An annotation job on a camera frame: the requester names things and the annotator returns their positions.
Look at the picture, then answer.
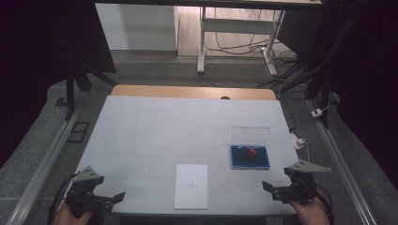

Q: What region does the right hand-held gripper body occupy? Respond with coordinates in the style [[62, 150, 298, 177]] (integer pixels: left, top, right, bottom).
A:
[[270, 159, 332, 206]]

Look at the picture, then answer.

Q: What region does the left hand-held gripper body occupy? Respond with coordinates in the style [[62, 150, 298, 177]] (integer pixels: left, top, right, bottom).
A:
[[64, 165, 116, 218]]

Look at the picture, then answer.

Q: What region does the blue ink pad box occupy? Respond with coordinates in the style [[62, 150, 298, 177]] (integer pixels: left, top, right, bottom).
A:
[[230, 126, 271, 172]]

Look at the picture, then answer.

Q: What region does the red stamp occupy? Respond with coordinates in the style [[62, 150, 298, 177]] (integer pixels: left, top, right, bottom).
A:
[[246, 146, 259, 160]]

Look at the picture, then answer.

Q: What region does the white paper sheet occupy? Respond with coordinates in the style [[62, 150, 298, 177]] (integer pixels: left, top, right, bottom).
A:
[[174, 163, 209, 211]]

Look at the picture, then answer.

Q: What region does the person's right hand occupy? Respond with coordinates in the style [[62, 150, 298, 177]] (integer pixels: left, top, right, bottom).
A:
[[288, 196, 330, 225]]

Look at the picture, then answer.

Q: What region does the person's left hand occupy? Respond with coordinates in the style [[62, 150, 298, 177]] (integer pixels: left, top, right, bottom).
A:
[[51, 202, 96, 225]]

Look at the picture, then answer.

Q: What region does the white table cover sheet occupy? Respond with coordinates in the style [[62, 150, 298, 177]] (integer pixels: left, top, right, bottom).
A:
[[72, 95, 302, 218]]

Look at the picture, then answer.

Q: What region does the small white adapter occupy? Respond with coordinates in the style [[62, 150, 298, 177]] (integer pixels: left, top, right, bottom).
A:
[[311, 102, 332, 119]]

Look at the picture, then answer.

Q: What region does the black metal stand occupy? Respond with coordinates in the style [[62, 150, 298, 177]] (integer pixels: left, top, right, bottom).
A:
[[63, 60, 119, 122], [281, 6, 364, 129]]

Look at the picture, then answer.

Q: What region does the wooden table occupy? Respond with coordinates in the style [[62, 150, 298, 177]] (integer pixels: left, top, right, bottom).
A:
[[111, 83, 277, 101]]

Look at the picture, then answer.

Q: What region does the dark curtain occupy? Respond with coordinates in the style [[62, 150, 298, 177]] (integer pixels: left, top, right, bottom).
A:
[[318, 0, 398, 196], [0, 0, 117, 167]]

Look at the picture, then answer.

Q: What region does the white cabinet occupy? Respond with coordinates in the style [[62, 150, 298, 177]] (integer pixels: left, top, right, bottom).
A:
[[95, 3, 180, 53]]

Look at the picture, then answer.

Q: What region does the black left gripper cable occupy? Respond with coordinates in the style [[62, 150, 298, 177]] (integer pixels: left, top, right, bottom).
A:
[[46, 172, 80, 225]]

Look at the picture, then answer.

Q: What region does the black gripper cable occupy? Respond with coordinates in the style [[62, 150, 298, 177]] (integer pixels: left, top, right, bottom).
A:
[[314, 185, 334, 225], [46, 172, 80, 225]]

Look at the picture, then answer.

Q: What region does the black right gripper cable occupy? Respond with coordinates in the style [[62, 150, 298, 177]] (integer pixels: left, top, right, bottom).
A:
[[314, 185, 334, 225]]

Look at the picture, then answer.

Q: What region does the aluminium rail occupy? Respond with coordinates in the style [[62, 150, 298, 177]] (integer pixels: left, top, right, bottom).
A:
[[305, 98, 380, 225], [6, 102, 86, 225]]

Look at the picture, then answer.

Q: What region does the white plug with cable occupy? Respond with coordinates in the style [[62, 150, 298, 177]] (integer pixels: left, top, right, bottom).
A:
[[290, 132, 312, 168]]

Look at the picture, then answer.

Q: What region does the black rectangular floor frame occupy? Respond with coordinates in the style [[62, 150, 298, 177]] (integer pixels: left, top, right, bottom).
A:
[[66, 121, 91, 144]]

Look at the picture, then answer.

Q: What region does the bundle of floor cables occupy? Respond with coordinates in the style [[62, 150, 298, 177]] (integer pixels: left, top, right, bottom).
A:
[[205, 8, 299, 65]]

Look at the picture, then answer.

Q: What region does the white desk frame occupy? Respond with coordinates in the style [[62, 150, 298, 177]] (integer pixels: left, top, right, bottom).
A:
[[196, 6, 286, 76]]

